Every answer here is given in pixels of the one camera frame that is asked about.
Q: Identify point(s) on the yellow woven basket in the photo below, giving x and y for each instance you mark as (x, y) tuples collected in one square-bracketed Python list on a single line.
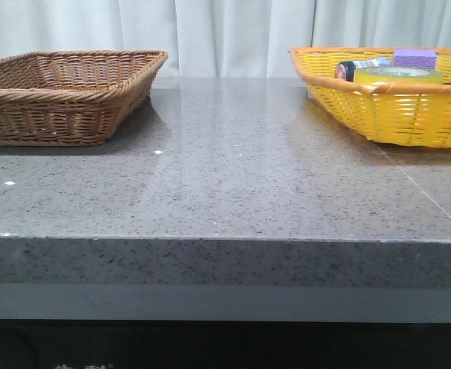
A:
[(397, 113)]

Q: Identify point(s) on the brown wicker basket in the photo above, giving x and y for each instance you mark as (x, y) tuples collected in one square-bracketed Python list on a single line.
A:
[(72, 98)]

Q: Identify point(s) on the small bottle with black cap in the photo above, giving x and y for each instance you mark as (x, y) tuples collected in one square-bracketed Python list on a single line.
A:
[(345, 70)]

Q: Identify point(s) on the white curtain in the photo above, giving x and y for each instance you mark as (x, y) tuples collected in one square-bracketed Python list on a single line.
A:
[(221, 39)]

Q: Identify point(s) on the purple sponge block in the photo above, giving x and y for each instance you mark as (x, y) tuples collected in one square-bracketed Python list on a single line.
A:
[(415, 58)]

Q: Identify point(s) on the yellow clear tape roll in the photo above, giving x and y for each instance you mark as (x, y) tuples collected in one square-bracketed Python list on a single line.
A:
[(387, 74)]

